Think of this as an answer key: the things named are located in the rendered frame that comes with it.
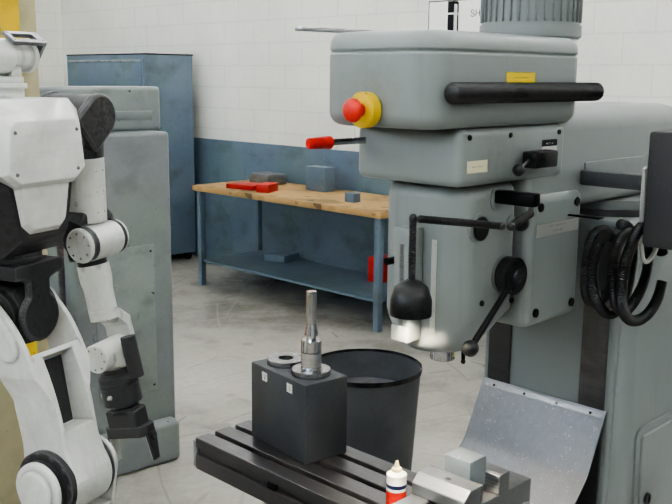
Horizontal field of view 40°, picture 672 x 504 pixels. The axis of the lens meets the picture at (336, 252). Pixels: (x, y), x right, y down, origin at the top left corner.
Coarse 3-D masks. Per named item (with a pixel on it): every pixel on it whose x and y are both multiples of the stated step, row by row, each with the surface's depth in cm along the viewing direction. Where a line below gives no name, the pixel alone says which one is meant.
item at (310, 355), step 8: (320, 344) 208; (304, 352) 208; (312, 352) 207; (320, 352) 209; (304, 360) 208; (312, 360) 208; (320, 360) 209; (304, 368) 208; (312, 368) 208; (320, 368) 209
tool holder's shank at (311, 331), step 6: (306, 294) 207; (312, 294) 206; (306, 300) 207; (312, 300) 206; (306, 306) 207; (312, 306) 206; (306, 312) 207; (312, 312) 207; (306, 318) 208; (312, 318) 207; (306, 324) 208; (312, 324) 207; (306, 330) 208; (312, 330) 207; (306, 336) 208; (312, 336) 207
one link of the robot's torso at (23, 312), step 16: (48, 256) 188; (0, 272) 179; (16, 272) 177; (32, 272) 181; (48, 272) 185; (32, 288) 182; (48, 288) 186; (32, 304) 182; (48, 304) 186; (32, 320) 182; (48, 320) 186; (32, 336) 183
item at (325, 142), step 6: (312, 138) 159; (318, 138) 160; (324, 138) 161; (330, 138) 161; (342, 138) 164; (348, 138) 165; (354, 138) 166; (360, 138) 167; (306, 144) 159; (312, 144) 159; (318, 144) 159; (324, 144) 160; (330, 144) 161; (336, 144) 163; (342, 144) 164; (348, 144) 166
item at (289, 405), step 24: (264, 360) 220; (288, 360) 216; (264, 384) 216; (288, 384) 207; (312, 384) 204; (336, 384) 208; (264, 408) 217; (288, 408) 209; (312, 408) 205; (336, 408) 209; (264, 432) 218; (288, 432) 210; (312, 432) 206; (336, 432) 210; (312, 456) 207
